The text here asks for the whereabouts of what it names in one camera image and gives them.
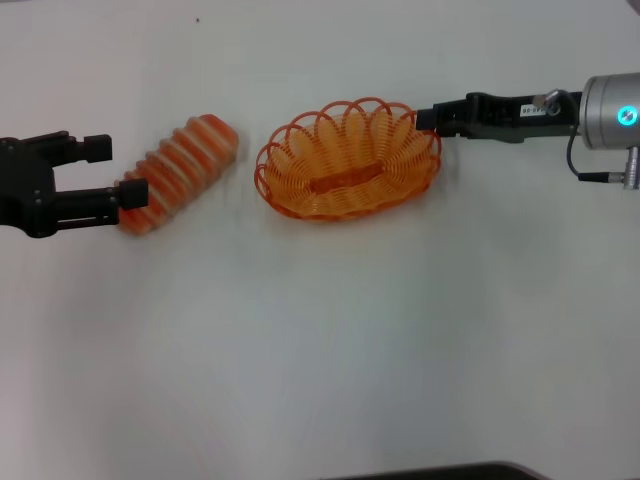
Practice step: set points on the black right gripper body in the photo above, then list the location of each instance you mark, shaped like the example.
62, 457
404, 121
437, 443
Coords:
505, 117

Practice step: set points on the orange white striped bread loaf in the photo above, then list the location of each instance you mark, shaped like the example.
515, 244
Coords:
185, 160

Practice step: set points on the dark rounded robot base edge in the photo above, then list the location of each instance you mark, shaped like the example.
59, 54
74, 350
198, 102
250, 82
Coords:
475, 472

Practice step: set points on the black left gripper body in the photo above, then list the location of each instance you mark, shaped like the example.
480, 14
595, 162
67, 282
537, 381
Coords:
25, 190

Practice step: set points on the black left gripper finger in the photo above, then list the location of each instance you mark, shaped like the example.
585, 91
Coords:
90, 205
97, 148

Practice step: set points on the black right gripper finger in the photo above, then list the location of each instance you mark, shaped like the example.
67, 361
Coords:
440, 119

